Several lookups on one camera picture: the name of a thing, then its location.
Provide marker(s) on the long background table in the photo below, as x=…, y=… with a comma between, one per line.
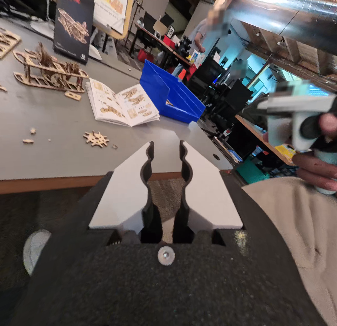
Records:
x=163, y=45

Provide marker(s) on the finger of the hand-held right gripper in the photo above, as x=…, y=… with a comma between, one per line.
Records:
x=316, y=102

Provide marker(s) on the black biplane product box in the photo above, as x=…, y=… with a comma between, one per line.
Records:
x=73, y=26

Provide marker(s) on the silver ventilation duct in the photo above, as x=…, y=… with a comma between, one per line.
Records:
x=284, y=12

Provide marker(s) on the open instruction booklet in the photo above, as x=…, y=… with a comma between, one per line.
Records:
x=121, y=105

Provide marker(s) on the white paper sheet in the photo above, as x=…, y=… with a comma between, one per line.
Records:
x=43, y=30

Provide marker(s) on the black office chair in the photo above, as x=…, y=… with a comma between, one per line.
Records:
x=208, y=73

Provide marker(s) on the small picture frame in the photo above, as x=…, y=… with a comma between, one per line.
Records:
x=170, y=31

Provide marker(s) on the wooden gear piece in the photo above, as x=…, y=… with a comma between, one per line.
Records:
x=96, y=139

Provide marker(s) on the flat wooden piece square hole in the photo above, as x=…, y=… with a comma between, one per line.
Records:
x=72, y=95

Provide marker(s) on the green crate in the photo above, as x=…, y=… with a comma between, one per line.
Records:
x=251, y=172

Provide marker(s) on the red storage box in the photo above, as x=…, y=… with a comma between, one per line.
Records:
x=169, y=41
x=146, y=56

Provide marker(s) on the orange cone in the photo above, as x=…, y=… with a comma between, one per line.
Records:
x=182, y=74

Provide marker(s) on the blue plastic bin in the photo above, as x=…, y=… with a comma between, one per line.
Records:
x=171, y=94

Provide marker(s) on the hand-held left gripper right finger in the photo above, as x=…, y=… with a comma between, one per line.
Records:
x=210, y=194

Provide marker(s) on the orange framed poster board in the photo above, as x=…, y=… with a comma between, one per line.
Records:
x=113, y=10

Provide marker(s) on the cardboard box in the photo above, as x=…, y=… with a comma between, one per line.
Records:
x=160, y=28

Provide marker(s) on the wooden biplane model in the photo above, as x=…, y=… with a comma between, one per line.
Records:
x=52, y=70

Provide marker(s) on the person's right hand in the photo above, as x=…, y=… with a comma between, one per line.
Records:
x=313, y=168

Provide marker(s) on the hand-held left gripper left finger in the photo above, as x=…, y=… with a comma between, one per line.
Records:
x=118, y=194

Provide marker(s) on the black monitor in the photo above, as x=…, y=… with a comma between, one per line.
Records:
x=149, y=21

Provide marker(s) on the wooden background table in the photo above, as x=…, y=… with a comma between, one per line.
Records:
x=260, y=139

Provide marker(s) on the yellow packet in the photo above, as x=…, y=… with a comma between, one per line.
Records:
x=285, y=152

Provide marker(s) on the wooden cut-out sheet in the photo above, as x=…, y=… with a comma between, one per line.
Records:
x=8, y=43

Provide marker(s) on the grey shoe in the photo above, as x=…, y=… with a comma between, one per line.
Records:
x=35, y=249

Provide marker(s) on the small wooden fragment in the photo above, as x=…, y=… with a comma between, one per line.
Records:
x=2, y=88

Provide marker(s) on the stack of black devices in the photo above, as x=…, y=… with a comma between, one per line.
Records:
x=183, y=47

